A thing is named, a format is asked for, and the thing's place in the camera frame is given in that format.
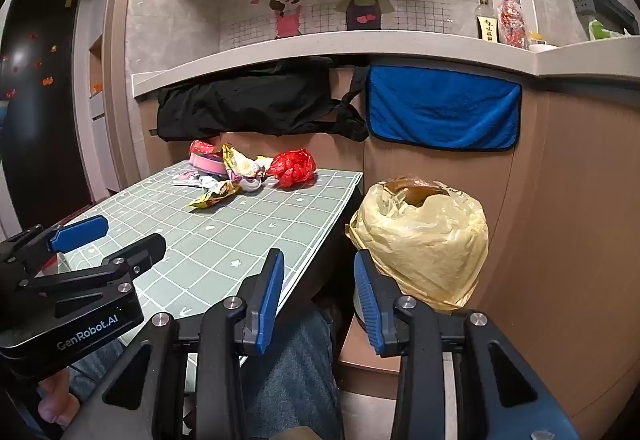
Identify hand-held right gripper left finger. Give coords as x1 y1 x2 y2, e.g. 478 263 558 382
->
60 247 286 440

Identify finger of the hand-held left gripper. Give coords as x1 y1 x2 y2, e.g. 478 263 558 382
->
0 214 110 281
16 233 167 306

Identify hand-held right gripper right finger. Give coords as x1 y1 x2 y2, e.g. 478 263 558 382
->
352 249 583 440

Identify yellow trash bag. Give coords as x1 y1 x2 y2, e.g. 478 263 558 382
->
347 177 490 312

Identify pink plastic package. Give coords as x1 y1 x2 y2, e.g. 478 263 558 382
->
189 153 232 177

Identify red plastic bag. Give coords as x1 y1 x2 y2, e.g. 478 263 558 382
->
267 149 317 188

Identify gold foil wrapper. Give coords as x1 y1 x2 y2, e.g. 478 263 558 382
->
221 143 261 181

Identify person's left hand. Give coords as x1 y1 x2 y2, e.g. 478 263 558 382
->
37 370 81 426

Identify green checked tablecloth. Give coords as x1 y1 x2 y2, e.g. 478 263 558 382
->
50 160 364 366

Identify person's legs in jeans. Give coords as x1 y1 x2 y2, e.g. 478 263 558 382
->
70 310 341 440

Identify black refrigerator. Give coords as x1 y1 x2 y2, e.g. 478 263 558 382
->
0 0 83 241

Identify group of fridge magnets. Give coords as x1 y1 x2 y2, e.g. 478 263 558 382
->
0 0 78 101

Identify black hanging cloth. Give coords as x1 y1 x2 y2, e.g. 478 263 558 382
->
156 56 369 142

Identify blue towel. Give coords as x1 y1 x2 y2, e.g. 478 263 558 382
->
366 65 522 153

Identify white stone kitchen counter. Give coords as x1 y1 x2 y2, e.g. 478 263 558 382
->
131 30 640 101

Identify clear sauce bottle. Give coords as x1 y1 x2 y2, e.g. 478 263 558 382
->
475 0 496 40

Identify red filled plastic bottle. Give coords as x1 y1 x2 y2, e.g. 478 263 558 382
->
497 0 529 50

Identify green plastic bag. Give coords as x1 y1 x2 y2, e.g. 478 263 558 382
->
588 19 626 41

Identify black dish rack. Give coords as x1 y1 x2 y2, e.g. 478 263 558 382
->
585 0 640 34

